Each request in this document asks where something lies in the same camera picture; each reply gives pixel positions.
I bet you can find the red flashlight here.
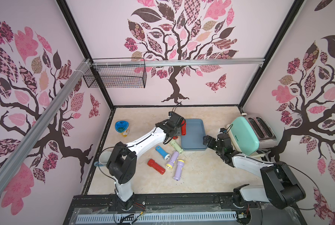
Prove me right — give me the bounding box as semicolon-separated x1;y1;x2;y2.
147;159;166;175
181;120;186;136

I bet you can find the green flashlight yellow head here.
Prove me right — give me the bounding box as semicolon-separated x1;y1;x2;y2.
169;139;184;154

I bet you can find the blue-grey storage tray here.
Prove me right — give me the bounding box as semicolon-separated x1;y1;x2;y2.
181;119;207;152

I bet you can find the blue flashlight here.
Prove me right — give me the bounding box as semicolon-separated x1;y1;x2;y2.
155;145;171;161

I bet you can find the purple flashlight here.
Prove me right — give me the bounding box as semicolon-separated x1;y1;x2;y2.
173;159;185;181
166;151;180;170

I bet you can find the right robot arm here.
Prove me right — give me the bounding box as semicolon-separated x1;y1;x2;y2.
203;133;306;210

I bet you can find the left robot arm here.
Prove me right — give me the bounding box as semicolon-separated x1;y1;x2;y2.
96;112;186;211

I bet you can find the mint green toaster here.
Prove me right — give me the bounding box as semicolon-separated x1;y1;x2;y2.
226;114;278;156

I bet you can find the blue lidded cup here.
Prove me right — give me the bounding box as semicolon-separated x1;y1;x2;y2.
115;121;130;137

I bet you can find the white blue mug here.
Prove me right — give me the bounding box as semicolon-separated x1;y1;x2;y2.
94;151;112;167

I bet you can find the white slotted cable duct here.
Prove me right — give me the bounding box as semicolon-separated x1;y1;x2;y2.
74;211;237;225

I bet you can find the black wire basket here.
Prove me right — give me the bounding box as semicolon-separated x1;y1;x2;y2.
84;57;147;88

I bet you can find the aluminium rail back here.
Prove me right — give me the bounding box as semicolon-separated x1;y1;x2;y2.
92;58;265;67

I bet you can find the aluminium rail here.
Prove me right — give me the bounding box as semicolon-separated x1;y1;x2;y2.
0;59;91;196
92;58;265;67

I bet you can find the aluminium rail left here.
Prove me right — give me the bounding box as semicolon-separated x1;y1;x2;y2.
0;59;91;196

